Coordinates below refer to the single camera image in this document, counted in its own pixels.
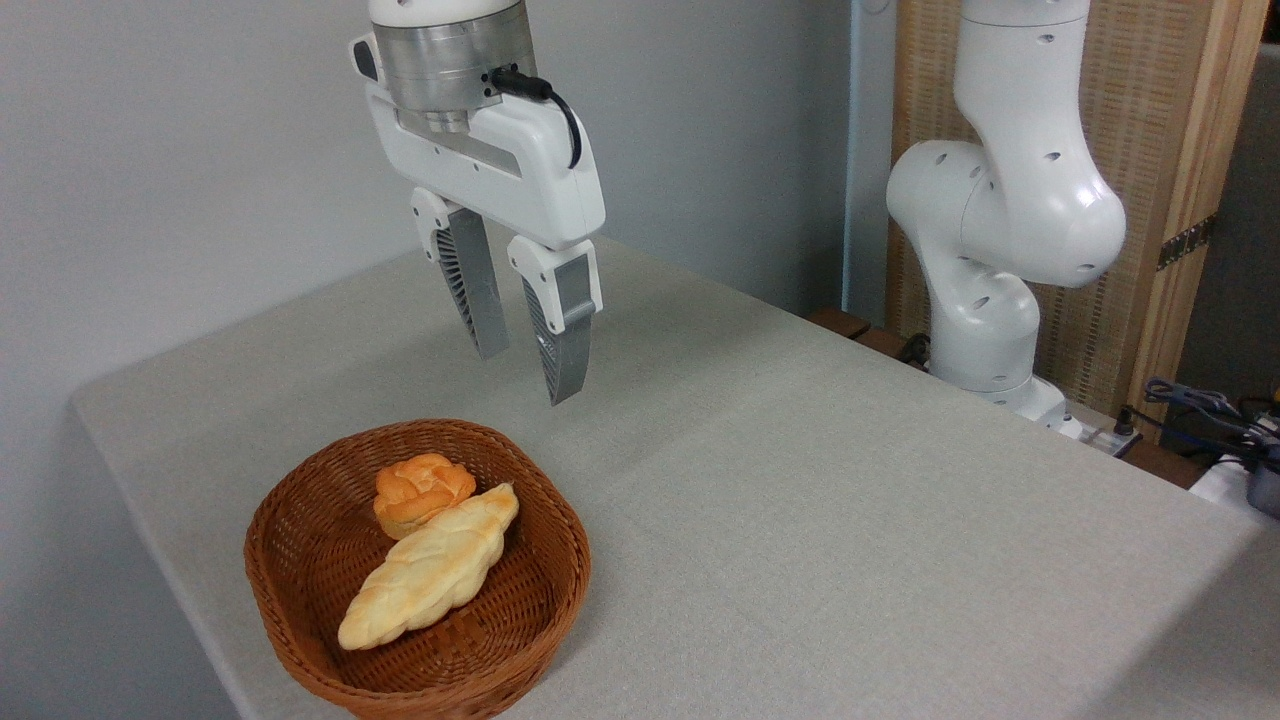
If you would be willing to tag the long braided bread loaf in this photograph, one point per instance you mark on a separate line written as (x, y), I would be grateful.
(430, 570)

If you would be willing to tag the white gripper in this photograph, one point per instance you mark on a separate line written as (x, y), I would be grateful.
(520, 170)

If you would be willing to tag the brown wicker basket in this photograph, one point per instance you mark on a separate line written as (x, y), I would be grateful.
(300, 560)

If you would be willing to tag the grey metal container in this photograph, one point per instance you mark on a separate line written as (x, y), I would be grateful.
(1265, 490)

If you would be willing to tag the round orange bread roll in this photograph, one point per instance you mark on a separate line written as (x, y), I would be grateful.
(420, 490)

